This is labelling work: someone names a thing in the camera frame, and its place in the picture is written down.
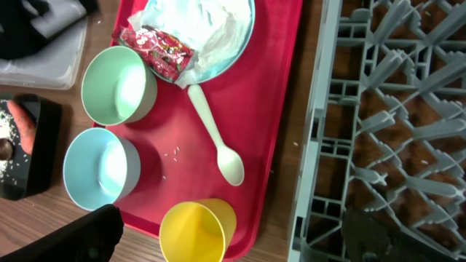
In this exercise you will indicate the red serving tray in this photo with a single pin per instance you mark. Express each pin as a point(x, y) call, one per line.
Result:
point(178, 158)

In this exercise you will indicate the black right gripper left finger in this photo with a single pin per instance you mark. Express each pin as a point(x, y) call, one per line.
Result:
point(91, 238)

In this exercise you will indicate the clear plastic bin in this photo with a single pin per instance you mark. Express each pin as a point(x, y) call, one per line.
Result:
point(54, 68)

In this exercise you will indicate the light blue plate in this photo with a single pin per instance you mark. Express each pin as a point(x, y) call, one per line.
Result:
point(233, 51)

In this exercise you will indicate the grey dishwasher rack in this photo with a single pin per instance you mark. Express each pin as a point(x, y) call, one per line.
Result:
point(385, 130)

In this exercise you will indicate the green bowl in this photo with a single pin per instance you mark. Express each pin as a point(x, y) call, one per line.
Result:
point(118, 87)

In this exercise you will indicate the yellow plastic cup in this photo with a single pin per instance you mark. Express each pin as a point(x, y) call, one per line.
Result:
point(197, 231)

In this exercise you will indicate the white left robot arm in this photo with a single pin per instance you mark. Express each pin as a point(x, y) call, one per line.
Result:
point(27, 27)

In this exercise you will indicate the white napkin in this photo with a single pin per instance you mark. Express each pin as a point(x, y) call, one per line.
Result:
point(204, 32)

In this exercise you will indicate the light blue bowl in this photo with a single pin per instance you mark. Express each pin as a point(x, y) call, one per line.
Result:
point(100, 168)

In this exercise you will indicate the brown mushroom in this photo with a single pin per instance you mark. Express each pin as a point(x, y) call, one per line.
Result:
point(6, 149)

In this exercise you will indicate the white rice pile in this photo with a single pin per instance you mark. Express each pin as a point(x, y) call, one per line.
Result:
point(9, 130)

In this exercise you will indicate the white plastic spoon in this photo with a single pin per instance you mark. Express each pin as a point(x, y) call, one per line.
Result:
point(229, 161)

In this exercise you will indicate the orange carrot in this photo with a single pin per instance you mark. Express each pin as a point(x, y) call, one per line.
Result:
point(25, 125)

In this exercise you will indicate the red snack wrapper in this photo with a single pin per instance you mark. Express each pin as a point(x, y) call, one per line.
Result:
point(163, 53)

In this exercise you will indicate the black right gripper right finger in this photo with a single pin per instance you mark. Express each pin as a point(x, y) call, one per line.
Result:
point(368, 239)

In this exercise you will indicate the black tray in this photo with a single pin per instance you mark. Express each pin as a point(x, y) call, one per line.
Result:
point(35, 175)

